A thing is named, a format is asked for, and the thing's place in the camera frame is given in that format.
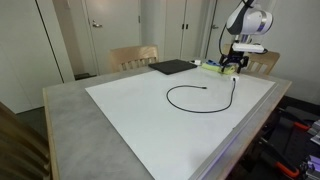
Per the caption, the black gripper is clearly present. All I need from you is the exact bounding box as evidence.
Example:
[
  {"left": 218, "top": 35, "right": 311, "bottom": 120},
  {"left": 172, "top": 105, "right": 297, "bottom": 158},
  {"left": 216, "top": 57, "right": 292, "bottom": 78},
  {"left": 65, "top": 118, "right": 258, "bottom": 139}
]
[{"left": 219, "top": 53, "right": 249, "bottom": 74}]

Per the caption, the white charger adapter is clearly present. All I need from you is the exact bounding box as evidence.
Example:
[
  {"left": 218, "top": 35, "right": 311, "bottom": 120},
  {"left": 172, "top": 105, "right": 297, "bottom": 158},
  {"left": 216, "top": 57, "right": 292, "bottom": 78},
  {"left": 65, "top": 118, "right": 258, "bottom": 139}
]
[{"left": 230, "top": 75, "right": 239, "bottom": 82}]

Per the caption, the black charging cable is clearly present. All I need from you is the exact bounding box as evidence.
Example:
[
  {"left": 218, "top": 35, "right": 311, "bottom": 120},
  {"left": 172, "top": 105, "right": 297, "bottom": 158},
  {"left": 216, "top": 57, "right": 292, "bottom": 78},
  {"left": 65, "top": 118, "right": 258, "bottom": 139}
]
[{"left": 166, "top": 78, "right": 237, "bottom": 114}]

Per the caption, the wooden chair near arm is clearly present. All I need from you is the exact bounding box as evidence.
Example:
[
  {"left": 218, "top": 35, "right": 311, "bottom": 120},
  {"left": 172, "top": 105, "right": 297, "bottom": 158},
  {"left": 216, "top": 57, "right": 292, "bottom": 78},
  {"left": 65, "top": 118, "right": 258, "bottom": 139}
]
[{"left": 108, "top": 45, "right": 159, "bottom": 72}]

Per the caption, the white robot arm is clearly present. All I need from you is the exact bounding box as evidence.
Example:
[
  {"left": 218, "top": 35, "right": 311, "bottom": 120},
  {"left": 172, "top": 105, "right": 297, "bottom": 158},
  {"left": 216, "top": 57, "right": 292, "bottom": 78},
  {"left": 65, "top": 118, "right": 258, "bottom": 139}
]
[{"left": 219, "top": 0, "right": 273, "bottom": 72}]

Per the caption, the yellow microfiber cloth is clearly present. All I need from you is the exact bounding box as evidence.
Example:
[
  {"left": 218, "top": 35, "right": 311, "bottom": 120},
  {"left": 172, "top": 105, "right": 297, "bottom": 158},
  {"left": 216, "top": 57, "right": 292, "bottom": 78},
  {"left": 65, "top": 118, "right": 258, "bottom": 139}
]
[{"left": 201, "top": 63, "right": 235, "bottom": 75}]

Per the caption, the blue microfiber cloth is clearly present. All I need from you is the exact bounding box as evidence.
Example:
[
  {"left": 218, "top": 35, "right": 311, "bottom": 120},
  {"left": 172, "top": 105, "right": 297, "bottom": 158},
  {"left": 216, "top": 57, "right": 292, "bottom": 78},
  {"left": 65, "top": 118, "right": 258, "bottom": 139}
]
[{"left": 206, "top": 59, "right": 221, "bottom": 66}]

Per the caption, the wooden chair near cloths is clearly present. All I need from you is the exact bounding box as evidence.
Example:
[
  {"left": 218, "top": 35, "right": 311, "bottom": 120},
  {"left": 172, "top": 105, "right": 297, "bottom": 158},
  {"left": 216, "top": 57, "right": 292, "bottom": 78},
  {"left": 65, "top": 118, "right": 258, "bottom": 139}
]
[{"left": 222, "top": 44, "right": 280, "bottom": 75}]

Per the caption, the black flat pad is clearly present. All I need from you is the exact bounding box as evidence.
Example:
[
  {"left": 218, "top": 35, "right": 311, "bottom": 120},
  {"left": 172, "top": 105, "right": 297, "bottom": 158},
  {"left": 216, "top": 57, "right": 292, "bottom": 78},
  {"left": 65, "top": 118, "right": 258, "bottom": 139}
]
[{"left": 149, "top": 59, "right": 196, "bottom": 75}]

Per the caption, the white board mat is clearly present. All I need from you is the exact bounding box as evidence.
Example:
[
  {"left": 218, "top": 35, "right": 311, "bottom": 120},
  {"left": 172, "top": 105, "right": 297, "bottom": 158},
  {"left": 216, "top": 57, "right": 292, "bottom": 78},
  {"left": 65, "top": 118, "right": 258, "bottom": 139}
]
[{"left": 87, "top": 68, "right": 275, "bottom": 180}]

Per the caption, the orange black clamp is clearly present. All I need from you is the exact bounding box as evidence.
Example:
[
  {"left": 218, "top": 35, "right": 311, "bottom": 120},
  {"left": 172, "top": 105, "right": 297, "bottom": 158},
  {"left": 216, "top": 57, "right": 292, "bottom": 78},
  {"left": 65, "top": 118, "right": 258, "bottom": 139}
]
[
  {"left": 259, "top": 138, "right": 300, "bottom": 178},
  {"left": 286, "top": 118, "right": 311, "bottom": 131}
]

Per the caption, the wooden chair foreground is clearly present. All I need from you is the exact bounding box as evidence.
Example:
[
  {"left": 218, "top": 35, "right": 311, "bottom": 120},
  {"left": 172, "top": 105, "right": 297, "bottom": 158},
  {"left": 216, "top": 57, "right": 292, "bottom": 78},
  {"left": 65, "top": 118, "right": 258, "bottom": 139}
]
[{"left": 0, "top": 102, "right": 52, "bottom": 180}]

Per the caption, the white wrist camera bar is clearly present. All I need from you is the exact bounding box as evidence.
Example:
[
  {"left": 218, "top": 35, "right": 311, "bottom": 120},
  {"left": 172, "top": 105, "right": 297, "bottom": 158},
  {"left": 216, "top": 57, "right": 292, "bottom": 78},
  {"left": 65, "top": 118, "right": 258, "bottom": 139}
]
[{"left": 231, "top": 43, "right": 265, "bottom": 53}]

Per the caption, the small white charger with cable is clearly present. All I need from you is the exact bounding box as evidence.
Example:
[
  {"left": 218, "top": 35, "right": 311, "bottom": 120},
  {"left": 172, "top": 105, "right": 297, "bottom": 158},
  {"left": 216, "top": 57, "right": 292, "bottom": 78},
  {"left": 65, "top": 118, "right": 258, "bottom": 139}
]
[{"left": 190, "top": 60, "right": 202, "bottom": 66}]

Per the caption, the white door with handle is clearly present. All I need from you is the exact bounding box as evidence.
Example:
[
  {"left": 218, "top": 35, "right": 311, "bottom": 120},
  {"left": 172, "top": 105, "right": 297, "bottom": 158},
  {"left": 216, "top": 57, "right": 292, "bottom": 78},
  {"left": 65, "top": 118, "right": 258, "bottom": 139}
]
[{"left": 84, "top": 0, "right": 141, "bottom": 75}]

